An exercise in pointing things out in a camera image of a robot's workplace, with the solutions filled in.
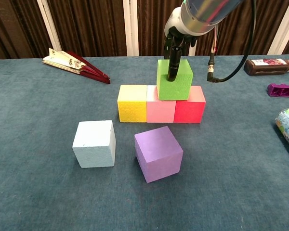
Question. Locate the green foam cube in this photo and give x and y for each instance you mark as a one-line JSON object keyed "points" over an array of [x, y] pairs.
{"points": [[180, 87]]}

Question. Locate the brown bottle with white cap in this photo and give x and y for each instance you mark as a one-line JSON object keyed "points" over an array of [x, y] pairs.
{"points": [[267, 67]]}

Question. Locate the light blue foam cube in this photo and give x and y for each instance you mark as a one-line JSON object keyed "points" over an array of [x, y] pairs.
{"points": [[92, 154]]}

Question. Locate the purple foam cube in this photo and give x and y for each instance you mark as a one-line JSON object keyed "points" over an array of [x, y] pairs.
{"points": [[159, 156]]}

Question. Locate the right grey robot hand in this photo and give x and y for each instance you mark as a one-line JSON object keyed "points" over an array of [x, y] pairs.
{"points": [[174, 55]]}

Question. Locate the yellow foam cube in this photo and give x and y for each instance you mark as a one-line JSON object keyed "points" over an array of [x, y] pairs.
{"points": [[132, 110]]}

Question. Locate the white frame post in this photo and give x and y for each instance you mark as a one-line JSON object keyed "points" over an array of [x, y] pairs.
{"points": [[287, 24], [130, 29], [48, 26], [192, 51]]}

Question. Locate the pink foam cube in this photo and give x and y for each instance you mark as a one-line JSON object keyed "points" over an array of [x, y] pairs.
{"points": [[160, 111]]}

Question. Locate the dark brown curtain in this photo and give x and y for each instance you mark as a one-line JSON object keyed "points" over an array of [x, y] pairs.
{"points": [[91, 24]]}

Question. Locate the red foam cube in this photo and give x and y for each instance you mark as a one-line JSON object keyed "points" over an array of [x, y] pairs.
{"points": [[189, 111]]}

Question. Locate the red and white folding fan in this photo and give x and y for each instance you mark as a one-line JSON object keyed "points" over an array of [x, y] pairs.
{"points": [[69, 63]]}

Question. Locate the purple plastic block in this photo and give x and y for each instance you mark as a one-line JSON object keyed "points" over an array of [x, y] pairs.
{"points": [[280, 91]]}

